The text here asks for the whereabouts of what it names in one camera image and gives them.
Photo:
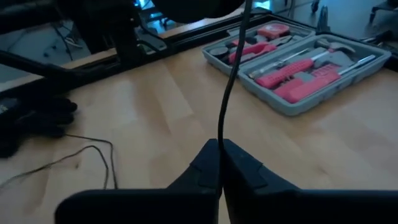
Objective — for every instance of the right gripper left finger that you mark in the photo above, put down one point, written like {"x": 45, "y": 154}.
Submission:
{"x": 186, "y": 205}

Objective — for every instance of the red tape measure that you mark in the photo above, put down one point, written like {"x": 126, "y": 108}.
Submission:
{"x": 273, "y": 31}

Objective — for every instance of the black work glove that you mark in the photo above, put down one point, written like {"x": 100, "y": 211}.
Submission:
{"x": 46, "y": 118}

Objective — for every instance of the black pointed bracket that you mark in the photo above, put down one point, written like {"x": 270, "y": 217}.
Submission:
{"x": 323, "y": 20}

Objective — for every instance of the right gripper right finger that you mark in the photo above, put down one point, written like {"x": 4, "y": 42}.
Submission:
{"x": 264, "y": 205}

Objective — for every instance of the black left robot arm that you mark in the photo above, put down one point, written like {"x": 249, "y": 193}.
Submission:
{"x": 102, "y": 31}

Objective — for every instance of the black tape roll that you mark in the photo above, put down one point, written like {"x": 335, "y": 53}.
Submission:
{"x": 219, "y": 52}

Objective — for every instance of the red bit holder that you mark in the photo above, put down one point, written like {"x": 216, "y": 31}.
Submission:
{"x": 326, "y": 70}

